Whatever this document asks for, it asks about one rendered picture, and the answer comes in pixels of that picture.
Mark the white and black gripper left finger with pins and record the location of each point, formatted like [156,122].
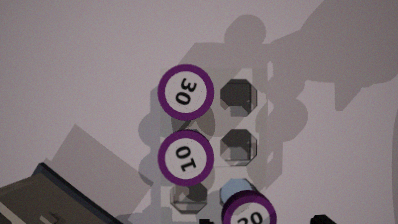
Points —
[205,221]

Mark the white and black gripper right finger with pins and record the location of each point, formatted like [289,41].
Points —
[321,219]

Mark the white tube rack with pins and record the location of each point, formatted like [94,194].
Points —
[227,125]

